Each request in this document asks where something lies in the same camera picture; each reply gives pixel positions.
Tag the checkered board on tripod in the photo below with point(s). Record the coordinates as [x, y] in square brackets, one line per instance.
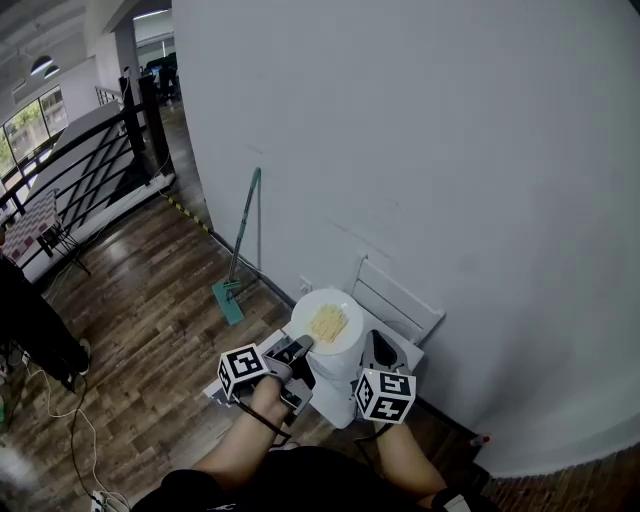
[32, 225]

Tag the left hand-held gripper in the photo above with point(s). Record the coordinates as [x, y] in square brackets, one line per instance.
[245, 370]

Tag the teal flat mop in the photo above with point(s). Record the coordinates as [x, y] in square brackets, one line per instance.
[240, 250]

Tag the white wall socket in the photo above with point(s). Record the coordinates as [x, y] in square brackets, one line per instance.
[306, 285]

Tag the white power strip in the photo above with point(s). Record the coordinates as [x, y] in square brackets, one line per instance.
[107, 502]

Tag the person's black clothing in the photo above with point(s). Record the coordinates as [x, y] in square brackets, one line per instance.
[300, 482]

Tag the person's left forearm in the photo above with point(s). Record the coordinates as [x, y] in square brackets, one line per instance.
[245, 440]

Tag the dome pendant lamp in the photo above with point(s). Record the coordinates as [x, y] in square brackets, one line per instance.
[51, 71]
[41, 65]

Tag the yellow noodles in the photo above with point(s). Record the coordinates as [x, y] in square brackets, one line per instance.
[329, 322]

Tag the white microwave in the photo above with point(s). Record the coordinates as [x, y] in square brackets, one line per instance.
[335, 390]

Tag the person's right forearm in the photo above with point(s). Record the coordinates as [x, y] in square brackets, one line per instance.
[405, 460]

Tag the black wristband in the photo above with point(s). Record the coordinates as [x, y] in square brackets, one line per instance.
[452, 501]

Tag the red capped bottle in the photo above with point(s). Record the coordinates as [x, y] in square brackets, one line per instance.
[481, 440]

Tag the black metal railing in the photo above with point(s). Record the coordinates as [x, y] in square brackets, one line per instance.
[100, 165]

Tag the white chair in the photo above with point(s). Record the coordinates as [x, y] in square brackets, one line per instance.
[395, 300]

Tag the white round plate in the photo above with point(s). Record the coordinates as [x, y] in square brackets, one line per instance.
[310, 310]

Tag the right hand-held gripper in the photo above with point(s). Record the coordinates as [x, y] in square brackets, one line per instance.
[387, 397]

